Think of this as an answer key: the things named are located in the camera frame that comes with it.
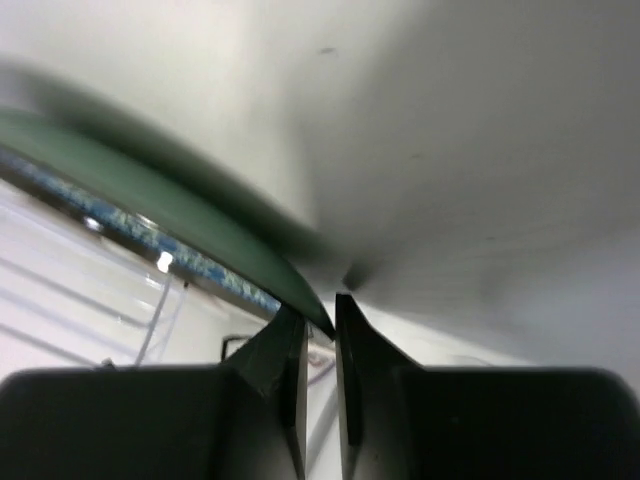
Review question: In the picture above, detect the white wire dish rack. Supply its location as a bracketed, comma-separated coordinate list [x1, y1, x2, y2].
[0, 204, 236, 371]

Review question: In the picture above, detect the green blue floral plate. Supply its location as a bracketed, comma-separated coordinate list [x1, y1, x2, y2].
[1, 109, 335, 339]

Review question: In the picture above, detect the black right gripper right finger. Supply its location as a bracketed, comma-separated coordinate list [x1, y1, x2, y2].
[335, 293, 424, 478]

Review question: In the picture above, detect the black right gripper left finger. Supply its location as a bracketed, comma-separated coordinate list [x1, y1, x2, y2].
[225, 306, 308, 478]

